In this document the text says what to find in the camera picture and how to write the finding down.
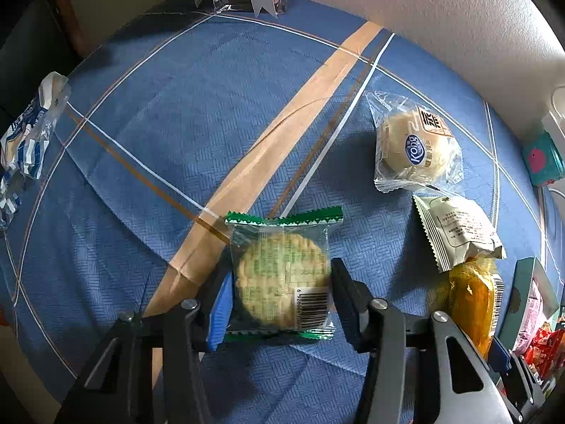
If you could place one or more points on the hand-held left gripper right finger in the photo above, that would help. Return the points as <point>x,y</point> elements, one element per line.
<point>348,304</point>

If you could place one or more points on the brown wooden board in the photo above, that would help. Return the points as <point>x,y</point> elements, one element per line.
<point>70,22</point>

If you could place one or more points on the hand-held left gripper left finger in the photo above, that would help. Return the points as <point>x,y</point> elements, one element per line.
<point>218,318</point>

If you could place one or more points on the clear wrapped round bun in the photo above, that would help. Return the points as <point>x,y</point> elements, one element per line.
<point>415,150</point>

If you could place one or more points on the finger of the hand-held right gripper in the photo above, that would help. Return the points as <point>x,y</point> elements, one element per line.
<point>501,351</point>

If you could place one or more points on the crinkled red snack packet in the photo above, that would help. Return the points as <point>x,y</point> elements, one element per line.
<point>547,340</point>

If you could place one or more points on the teal box red hearts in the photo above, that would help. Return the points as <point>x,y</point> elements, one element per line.
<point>540,159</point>

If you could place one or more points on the green edged clear biscuit packet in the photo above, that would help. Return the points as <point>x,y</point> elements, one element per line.
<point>282,269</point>

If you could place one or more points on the blue plaid bedsheet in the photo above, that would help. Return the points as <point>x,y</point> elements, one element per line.
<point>176,119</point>

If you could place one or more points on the white box tray teal rim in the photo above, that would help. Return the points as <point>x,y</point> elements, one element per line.
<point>523,282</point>

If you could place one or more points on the yellow snack packet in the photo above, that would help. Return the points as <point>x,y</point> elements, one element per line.
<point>472,304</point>

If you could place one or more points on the blue and white snack packet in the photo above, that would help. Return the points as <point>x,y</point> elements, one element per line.
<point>26,137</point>

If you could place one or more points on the grey-green snack packet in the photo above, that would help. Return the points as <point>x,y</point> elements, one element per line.
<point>459,229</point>

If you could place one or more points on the pink snack packet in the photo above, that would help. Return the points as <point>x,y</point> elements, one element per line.
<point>536,309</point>

